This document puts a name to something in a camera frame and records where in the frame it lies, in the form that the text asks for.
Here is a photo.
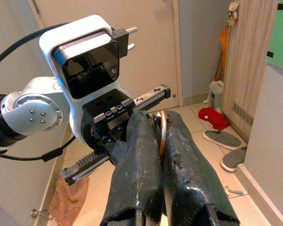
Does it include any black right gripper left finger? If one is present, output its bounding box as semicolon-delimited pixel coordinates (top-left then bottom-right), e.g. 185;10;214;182
100;112;165;226

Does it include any white door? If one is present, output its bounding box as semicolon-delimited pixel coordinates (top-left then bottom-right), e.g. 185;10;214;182
28;0;183;108

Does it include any light wooden cabinet door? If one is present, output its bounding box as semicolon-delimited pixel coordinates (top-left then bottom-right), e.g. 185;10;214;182
221;0;279;139

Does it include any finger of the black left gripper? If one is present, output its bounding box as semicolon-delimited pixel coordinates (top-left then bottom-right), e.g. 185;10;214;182
108;139;131;166

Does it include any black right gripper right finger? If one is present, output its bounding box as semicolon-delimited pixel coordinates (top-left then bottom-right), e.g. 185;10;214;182
164;111;241;226

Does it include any red cloth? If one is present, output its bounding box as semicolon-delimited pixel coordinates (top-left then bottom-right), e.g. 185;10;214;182
198;107;231;130

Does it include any grey slipper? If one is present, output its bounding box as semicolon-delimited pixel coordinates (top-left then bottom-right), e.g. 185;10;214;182
202;129;242;150
220;148;247;172

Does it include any small teddy bear keychain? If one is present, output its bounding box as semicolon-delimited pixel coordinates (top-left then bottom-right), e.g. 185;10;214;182
227;1;240;25

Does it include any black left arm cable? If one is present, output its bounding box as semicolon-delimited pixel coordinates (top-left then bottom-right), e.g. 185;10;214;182
0;22;77;163

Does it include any white plastic canister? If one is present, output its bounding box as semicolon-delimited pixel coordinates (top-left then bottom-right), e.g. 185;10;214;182
208;77;225;108

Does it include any orange knitted cloth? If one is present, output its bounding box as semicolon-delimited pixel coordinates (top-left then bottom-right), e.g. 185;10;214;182
48;175;90;226

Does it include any metal wall knob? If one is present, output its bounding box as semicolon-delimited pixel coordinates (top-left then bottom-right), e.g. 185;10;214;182
30;208;48;220

